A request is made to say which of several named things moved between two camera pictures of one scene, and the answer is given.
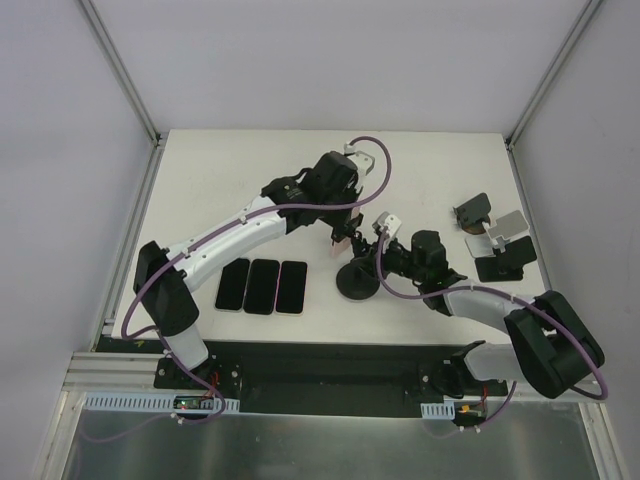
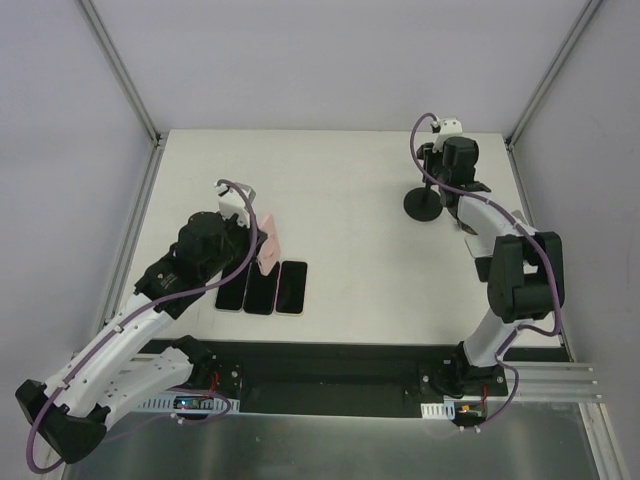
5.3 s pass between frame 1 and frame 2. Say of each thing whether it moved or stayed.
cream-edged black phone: stayed
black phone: stayed
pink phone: moved
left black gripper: moved
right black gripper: moved
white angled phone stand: moved
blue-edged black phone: stayed
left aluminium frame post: stayed
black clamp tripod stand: moved
